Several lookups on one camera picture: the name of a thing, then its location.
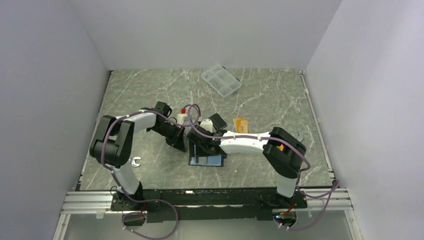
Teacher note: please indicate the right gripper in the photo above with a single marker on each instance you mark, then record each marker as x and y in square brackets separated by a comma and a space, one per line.
[198, 151]

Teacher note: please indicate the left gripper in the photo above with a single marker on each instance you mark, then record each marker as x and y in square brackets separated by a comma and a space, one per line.
[177, 140]

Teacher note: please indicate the blue leather card holder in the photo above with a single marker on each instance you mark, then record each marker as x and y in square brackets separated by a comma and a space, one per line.
[209, 160]

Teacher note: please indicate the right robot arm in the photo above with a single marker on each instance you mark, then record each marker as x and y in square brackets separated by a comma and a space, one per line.
[283, 151]

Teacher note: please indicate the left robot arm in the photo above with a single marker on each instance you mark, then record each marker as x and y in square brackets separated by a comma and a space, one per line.
[113, 140]

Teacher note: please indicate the black card stack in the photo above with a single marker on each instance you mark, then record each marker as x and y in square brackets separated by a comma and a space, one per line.
[218, 122]

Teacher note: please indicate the orange card stack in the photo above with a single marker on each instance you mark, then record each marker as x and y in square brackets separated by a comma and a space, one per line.
[241, 125]

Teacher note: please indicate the silver wrench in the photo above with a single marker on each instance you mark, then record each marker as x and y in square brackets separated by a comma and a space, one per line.
[135, 161]

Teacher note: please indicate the clear plastic organizer box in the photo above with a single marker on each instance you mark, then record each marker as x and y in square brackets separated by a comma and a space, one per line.
[221, 80]

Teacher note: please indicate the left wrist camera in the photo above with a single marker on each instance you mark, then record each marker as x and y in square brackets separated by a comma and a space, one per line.
[183, 118]

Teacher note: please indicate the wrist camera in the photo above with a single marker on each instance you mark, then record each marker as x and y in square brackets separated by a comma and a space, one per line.
[207, 124]
[183, 118]

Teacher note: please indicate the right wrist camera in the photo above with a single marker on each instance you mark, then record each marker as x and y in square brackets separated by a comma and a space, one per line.
[207, 124]

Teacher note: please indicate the black base frame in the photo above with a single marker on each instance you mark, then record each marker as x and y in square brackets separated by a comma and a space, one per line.
[260, 203]

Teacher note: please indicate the aluminium rail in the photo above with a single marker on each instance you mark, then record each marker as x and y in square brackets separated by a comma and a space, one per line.
[96, 202]

